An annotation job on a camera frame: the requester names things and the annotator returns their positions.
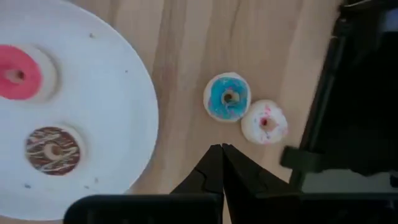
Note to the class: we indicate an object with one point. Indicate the small white sprinkled donut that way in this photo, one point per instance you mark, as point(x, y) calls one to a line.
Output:
point(255, 133)

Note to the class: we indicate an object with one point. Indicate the small blue donut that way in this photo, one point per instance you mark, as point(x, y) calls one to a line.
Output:
point(217, 109)

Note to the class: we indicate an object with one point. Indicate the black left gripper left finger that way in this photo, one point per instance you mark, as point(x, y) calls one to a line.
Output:
point(208, 177)

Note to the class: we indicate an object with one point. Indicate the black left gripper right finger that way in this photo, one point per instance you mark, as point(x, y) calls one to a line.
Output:
point(245, 177)

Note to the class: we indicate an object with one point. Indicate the small red donut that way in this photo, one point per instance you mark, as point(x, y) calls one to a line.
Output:
point(25, 90)

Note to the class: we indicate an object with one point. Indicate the white round plate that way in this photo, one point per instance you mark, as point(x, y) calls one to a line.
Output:
point(102, 109)

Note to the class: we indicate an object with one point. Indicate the small chocolate donut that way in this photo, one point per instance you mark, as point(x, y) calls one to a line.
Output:
point(37, 161)

